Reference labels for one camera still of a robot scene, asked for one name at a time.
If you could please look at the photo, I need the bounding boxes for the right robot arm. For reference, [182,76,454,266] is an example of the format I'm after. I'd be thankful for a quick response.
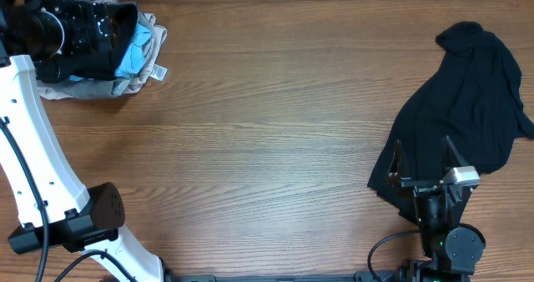
[388,137,486,281]

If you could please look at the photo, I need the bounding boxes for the grey folded t-shirt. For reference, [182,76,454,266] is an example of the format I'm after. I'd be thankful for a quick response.
[37,0,156,100]

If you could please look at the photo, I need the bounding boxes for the dark navy garment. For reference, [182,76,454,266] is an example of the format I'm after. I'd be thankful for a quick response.
[368,22,533,223]

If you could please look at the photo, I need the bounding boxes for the light blue folded t-shirt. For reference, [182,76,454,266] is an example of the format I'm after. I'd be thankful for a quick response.
[68,23,155,82]

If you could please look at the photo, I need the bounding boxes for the black t-shirt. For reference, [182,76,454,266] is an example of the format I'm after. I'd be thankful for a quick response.
[34,0,139,83]

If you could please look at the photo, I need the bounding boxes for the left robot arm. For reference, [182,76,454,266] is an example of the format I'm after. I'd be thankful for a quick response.
[1,0,170,281]

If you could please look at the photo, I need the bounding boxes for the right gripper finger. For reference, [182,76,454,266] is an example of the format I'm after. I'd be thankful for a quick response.
[387,140,412,189]
[441,136,470,176]

